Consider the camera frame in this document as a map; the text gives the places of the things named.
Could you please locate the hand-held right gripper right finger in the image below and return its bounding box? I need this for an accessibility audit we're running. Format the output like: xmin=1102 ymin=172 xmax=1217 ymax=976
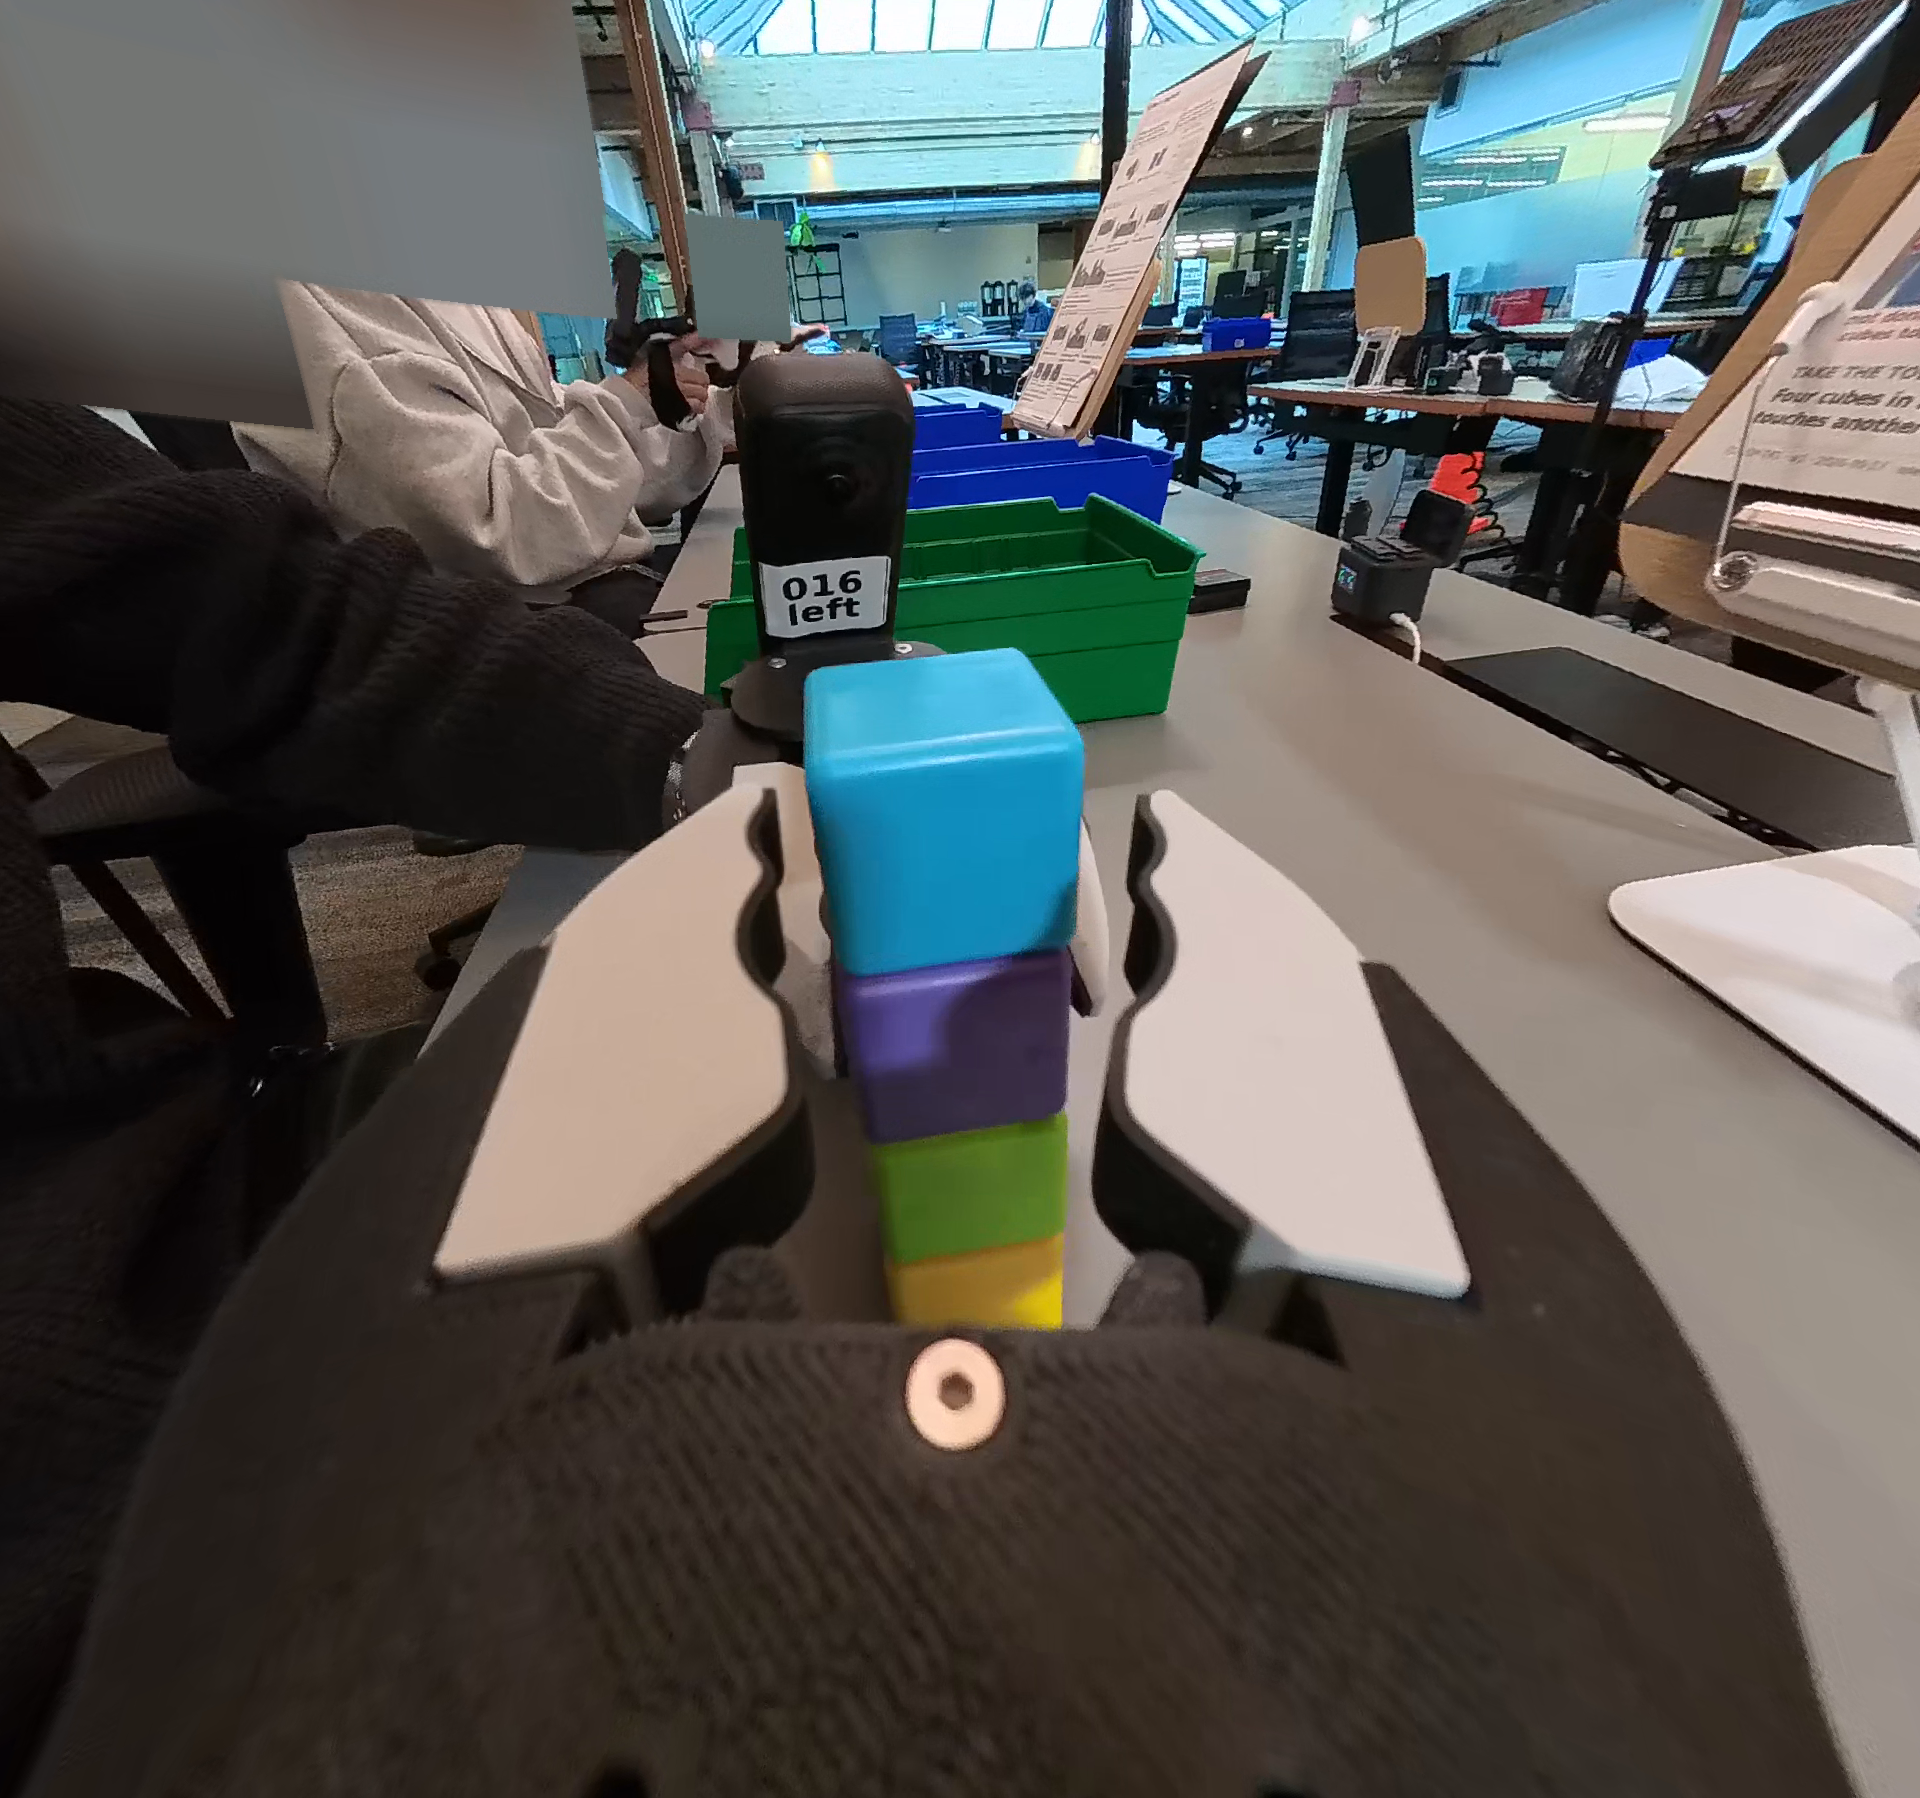
xmin=1092 ymin=790 xmax=1472 ymax=1327

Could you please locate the black tripod stand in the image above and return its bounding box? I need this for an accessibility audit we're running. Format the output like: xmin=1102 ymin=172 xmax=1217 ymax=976
xmin=1552 ymin=163 xmax=1670 ymax=593

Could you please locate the black small device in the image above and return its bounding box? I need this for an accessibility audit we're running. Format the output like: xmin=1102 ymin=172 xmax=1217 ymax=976
xmin=1332 ymin=531 xmax=1428 ymax=626

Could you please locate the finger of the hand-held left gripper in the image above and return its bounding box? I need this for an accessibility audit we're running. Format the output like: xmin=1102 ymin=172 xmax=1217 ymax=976
xmin=1068 ymin=837 xmax=1115 ymax=1014

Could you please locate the tilted brown panel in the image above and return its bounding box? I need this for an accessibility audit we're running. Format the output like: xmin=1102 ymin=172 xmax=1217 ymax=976
xmin=1650 ymin=0 xmax=1909 ymax=175

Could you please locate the printed instruction sheet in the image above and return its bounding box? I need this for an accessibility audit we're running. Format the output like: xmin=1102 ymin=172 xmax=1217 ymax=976
xmin=1642 ymin=184 xmax=1920 ymax=498

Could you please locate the brown clipboard on stand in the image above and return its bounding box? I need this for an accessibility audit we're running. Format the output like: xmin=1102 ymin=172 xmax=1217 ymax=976
xmin=1351 ymin=237 xmax=1428 ymax=385

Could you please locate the green plastic bin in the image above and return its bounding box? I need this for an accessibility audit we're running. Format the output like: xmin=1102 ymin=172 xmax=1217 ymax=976
xmin=702 ymin=493 xmax=1204 ymax=724

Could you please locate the purple cube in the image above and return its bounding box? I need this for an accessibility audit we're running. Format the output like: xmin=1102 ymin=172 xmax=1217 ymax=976
xmin=830 ymin=947 xmax=1074 ymax=1143

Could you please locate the lime green cube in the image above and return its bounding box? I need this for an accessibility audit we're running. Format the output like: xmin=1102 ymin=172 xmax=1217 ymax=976
xmin=870 ymin=1113 xmax=1069 ymax=1264

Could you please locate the grey desk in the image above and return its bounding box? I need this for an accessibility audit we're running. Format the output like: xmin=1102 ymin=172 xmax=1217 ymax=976
xmin=419 ymin=477 xmax=1920 ymax=1798

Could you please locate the yellow cube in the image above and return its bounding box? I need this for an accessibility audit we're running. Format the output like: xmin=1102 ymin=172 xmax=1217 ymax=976
xmin=884 ymin=1234 xmax=1066 ymax=1333

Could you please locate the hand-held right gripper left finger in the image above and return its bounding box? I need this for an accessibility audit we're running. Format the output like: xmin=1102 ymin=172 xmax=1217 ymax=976
xmin=432 ymin=785 xmax=818 ymax=1320

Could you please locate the grey table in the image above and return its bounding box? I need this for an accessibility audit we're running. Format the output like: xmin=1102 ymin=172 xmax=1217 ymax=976
xmin=1386 ymin=538 xmax=1920 ymax=854

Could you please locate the black office chair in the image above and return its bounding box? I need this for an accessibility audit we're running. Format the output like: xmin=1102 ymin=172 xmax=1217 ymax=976
xmin=1271 ymin=291 xmax=1360 ymax=462

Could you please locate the white board stand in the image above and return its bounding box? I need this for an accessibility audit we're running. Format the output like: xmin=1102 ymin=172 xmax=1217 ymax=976
xmin=1608 ymin=493 xmax=1920 ymax=1151

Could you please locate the wooden top desk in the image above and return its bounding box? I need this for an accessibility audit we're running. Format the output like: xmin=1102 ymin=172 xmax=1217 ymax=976
xmin=1249 ymin=372 xmax=1712 ymax=570

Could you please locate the person's left forearm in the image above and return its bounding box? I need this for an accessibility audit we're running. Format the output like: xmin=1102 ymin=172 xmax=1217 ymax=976
xmin=0 ymin=395 xmax=706 ymax=854

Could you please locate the wooden instruction board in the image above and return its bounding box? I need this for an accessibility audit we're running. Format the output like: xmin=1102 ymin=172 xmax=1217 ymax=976
xmin=1008 ymin=44 xmax=1273 ymax=447

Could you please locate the blue cube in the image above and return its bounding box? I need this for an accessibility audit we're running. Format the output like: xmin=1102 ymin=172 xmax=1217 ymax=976
xmin=801 ymin=651 xmax=1087 ymax=979

